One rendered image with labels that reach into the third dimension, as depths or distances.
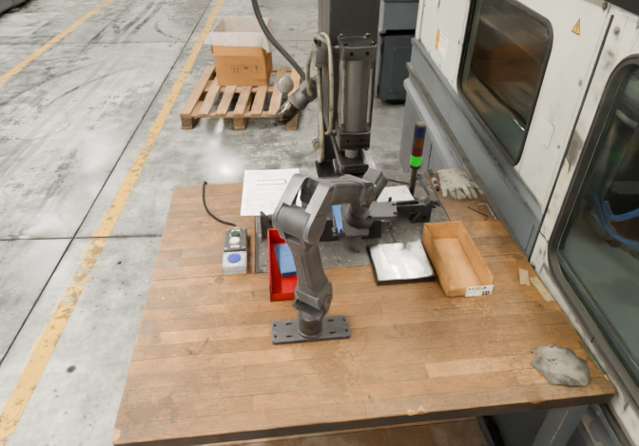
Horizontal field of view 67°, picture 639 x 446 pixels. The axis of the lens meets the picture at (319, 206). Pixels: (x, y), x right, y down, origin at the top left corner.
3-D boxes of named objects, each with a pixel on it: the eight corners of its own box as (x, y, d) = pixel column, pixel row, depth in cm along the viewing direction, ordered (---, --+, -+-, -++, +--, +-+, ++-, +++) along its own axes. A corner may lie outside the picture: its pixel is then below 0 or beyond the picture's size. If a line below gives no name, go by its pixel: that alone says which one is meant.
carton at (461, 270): (446, 300, 133) (451, 279, 129) (420, 242, 154) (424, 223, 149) (490, 296, 134) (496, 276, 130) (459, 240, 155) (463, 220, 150)
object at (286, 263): (282, 280, 137) (281, 272, 136) (274, 246, 150) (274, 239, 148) (306, 276, 139) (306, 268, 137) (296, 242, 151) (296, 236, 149)
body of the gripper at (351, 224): (363, 203, 136) (368, 191, 130) (368, 237, 132) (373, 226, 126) (340, 204, 136) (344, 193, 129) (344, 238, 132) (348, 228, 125)
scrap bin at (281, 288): (270, 301, 131) (268, 286, 128) (268, 243, 151) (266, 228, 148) (314, 299, 132) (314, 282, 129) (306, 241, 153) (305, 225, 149)
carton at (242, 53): (222, 64, 510) (217, 14, 481) (280, 65, 508) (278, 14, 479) (209, 87, 455) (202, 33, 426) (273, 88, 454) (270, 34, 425)
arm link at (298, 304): (302, 276, 120) (289, 290, 116) (333, 290, 116) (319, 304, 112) (303, 294, 124) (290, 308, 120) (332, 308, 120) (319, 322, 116)
